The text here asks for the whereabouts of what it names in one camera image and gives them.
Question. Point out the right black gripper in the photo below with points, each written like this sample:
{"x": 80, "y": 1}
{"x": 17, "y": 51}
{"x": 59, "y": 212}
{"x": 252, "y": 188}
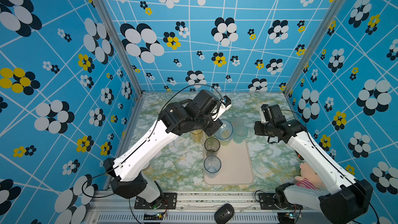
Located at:
{"x": 257, "y": 125}

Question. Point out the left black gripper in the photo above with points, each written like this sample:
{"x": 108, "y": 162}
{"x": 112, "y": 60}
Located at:
{"x": 212, "y": 129}

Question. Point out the grey-blue clear cup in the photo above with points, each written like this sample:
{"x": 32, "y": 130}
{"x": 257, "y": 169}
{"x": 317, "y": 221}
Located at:
{"x": 212, "y": 165}

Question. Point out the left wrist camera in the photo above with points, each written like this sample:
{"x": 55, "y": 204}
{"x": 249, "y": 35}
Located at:
{"x": 225, "y": 105}

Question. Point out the blue-grey translucent cup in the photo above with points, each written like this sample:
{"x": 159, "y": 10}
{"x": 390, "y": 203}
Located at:
{"x": 225, "y": 133}

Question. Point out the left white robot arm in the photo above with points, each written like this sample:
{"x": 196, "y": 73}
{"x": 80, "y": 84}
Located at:
{"x": 175, "y": 120}

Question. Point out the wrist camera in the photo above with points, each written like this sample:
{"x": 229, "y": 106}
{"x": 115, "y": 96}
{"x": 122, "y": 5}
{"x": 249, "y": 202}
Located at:
{"x": 272, "y": 114}
{"x": 225, "y": 105}

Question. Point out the black computer mouse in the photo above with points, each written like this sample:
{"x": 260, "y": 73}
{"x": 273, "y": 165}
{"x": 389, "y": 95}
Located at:
{"x": 224, "y": 214}

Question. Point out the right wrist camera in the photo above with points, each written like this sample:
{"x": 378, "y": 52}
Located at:
{"x": 272, "y": 114}

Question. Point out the clear colourless cup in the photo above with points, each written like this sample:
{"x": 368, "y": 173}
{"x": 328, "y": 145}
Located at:
{"x": 237, "y": 121}

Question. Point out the amber cup front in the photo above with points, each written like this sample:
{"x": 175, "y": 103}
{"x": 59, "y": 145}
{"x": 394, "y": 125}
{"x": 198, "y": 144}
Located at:
{"x": 197, "y": 135}

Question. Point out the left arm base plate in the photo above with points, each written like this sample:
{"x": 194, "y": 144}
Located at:
{"x": 165, "y": 201}

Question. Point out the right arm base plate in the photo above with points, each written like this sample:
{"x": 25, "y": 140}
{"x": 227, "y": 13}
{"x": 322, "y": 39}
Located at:
{"x": 267, "y": 202}

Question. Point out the teal cup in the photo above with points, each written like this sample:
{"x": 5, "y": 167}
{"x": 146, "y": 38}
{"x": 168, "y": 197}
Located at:
{"x": 240, "y": 133}

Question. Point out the pink plush doll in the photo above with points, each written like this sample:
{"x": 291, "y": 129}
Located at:
{"x": 308, "y": 178}

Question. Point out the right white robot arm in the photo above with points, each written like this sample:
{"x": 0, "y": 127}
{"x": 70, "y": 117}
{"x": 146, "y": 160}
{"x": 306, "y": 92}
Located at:
{"x": 341, "y": 199}

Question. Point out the aluminium front frame rail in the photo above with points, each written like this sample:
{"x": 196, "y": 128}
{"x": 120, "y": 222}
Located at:
{"x": 198, "y": 207}

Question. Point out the beige plastic tray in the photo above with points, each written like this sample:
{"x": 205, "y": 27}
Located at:
{"x": 236, "y": 166}

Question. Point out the dark smoky cup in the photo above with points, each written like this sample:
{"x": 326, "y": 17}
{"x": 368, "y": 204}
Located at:
{"x": 211, "y": 146}

